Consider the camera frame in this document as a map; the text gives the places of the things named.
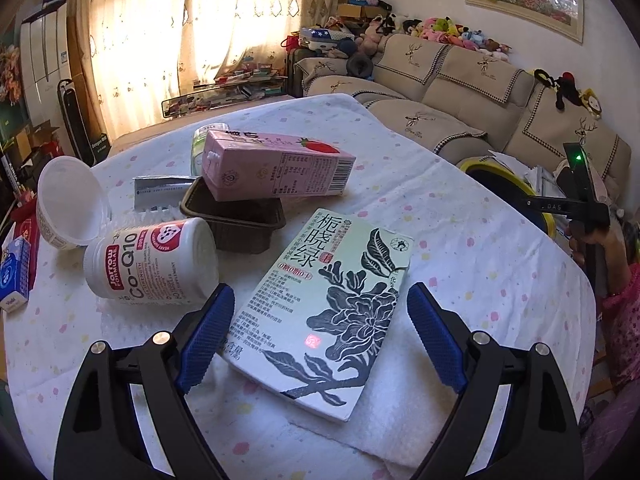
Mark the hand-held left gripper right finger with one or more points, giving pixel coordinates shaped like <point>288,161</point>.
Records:
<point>432,335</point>

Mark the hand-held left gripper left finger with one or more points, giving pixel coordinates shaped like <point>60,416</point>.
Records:
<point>207,335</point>

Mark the white foam fruit net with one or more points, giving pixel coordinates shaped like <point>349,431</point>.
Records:
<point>140,324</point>

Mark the bin with yellow bag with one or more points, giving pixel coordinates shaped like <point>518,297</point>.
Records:
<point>500,185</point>

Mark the white supplement bottle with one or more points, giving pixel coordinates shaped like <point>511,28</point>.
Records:
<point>150,260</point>

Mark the green floral drink carton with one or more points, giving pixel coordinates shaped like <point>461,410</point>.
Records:
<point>330,310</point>

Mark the brown plastic tray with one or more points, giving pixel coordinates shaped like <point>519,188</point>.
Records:
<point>240,227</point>

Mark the pink strawberry milk carton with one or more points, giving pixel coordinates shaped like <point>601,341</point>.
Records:
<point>270,165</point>

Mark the person's right forearm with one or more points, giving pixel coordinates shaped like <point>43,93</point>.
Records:
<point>622,310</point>

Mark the person's right hand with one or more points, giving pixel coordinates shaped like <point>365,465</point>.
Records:
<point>614,256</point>

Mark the white dotted tablecloth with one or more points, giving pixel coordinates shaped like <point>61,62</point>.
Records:
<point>450,240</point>

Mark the black and red plush monkey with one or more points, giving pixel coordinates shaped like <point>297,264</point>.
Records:
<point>562,87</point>

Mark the silver blue foil sachet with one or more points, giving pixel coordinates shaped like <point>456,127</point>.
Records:
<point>160,187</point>

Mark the beige sofa with deer covers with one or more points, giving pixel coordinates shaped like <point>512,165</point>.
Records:
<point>450,90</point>

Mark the white plastic tub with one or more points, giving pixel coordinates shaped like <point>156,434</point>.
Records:
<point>70,200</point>

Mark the blue tissue pack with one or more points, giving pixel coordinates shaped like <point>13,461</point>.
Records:
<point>12,275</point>

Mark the red flat box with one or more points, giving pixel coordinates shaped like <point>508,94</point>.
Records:
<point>27,232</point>

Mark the row of plush toys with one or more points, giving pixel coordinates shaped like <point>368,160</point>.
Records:
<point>440,32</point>

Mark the cluttered glass coffee table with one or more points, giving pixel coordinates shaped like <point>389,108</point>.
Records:
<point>225,92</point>

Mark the black tower fan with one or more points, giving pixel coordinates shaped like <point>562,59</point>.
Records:
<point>77,120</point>

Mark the cream sheer curtain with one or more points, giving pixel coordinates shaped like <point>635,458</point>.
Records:
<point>200,35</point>

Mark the blue star pattern box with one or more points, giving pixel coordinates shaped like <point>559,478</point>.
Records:
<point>322,37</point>

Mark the artificial flower bunch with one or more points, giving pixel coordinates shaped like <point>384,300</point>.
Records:
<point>10,75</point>

